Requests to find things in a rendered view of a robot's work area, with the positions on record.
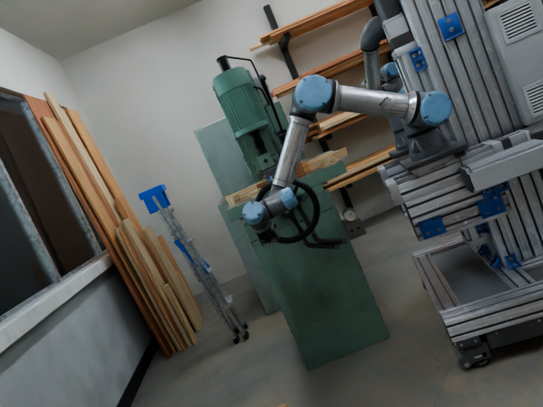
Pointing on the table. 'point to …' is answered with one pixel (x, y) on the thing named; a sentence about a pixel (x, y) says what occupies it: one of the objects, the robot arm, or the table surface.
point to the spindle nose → (258, 142)
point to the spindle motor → (240, 101)
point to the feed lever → (273, 109)
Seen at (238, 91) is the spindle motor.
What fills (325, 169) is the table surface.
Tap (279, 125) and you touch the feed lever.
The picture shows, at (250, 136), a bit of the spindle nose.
